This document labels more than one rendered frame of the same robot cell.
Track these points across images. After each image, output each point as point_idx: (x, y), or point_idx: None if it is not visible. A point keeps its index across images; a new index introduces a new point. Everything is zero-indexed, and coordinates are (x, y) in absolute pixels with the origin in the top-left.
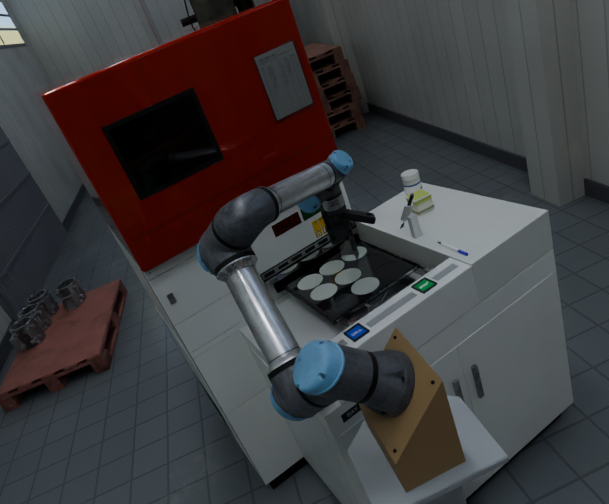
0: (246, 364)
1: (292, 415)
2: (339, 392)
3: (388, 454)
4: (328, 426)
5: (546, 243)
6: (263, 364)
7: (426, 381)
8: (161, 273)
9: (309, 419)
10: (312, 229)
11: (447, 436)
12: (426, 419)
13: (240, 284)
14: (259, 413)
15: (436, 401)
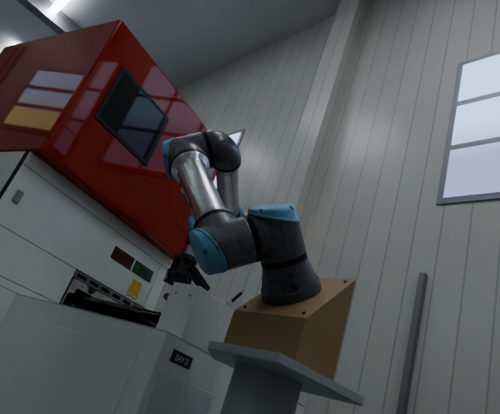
0: None
1: (217, 245)
2: (291, 232)
3: (288, 322)
4: (162, 346)
5: (305, 396)
6: (31, 328)
7: (336, 283)
8: (36, 172)
9: (94, 371)
10: (129, 284)
11: (337, 337)
12: (337, 300)
13: (202, 167)
14: None
15: (346, 292)
